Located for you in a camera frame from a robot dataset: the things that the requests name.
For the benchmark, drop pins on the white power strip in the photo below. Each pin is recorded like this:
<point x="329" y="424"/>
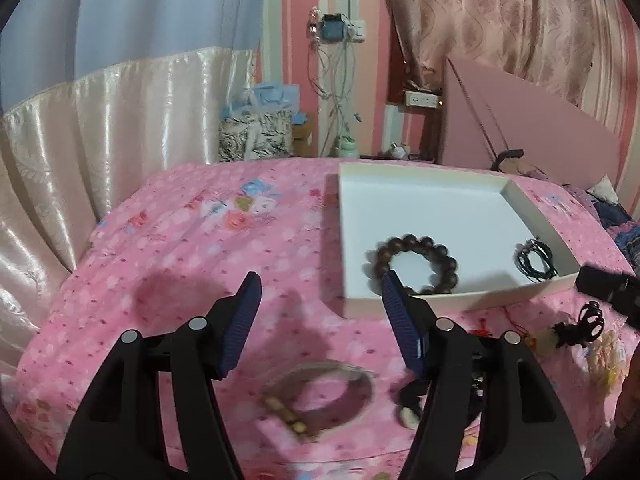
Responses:
<point x="422" y="98"/>

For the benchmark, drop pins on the pink floral bed sheet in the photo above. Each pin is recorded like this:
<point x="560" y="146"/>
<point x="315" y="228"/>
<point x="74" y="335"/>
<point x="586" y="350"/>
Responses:
<point x="190" y="260"/>

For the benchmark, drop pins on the light blue curtain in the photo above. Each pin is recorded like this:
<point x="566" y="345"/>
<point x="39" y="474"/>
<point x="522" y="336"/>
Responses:
<point x="130" y="15"/>

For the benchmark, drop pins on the silver stretch band watch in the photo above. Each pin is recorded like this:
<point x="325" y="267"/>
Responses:
<point x="295" y="422"/>

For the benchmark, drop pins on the black claw hair clip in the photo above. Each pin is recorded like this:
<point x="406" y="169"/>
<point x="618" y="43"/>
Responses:
<point x="589" y="322"/>

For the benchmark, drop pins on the black and white patterned bag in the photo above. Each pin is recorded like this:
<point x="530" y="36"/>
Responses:
<point x="255" y="135"/>

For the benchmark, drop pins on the light blue paper bag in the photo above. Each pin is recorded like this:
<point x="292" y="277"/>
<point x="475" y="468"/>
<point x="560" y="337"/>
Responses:
<point x="272" y="96"/>

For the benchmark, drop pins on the white cardboard box tray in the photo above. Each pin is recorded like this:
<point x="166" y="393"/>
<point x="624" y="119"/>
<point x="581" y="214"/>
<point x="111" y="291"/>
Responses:
<point x="440" y="230"/>

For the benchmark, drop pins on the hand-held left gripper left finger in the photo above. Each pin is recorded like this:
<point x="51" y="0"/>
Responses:
<point x="239" y="317"/>

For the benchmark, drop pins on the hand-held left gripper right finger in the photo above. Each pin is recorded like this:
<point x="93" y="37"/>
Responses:
<point x="402" y="317"/>

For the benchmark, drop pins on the pile of dark clothes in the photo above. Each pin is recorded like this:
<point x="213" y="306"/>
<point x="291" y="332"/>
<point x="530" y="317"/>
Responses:
<point x="617" y="215"/>

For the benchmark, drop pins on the green bottle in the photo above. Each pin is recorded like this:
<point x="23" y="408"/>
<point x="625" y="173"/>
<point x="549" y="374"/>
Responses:
<point x="346" y="146"/>

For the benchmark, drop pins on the cream satin curtain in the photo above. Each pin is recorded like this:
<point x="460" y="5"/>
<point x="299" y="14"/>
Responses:
<point x="100" y="150"/>

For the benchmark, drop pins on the pink patterned curtain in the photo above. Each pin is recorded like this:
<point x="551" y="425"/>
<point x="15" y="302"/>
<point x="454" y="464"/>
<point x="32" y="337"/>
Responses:
<point x="505" y="15"/>

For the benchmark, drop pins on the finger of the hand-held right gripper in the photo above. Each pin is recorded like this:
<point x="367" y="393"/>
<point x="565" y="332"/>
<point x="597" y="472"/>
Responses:
<point x="607" y="287"/>

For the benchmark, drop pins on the jade pendant with red knot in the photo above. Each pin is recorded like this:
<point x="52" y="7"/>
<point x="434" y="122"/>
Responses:
<point x="546" y="341"/>

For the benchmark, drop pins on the white wall socket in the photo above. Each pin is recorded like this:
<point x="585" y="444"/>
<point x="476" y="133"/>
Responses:
<point x="356" y="30"/>

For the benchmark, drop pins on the blue charger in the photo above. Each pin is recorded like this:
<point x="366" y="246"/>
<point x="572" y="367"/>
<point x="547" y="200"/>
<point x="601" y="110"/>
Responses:
<point x="331" y="29"/>

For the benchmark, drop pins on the pink board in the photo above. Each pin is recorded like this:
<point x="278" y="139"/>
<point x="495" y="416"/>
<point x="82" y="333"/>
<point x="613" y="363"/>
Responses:
<point x="525" y="115"/>

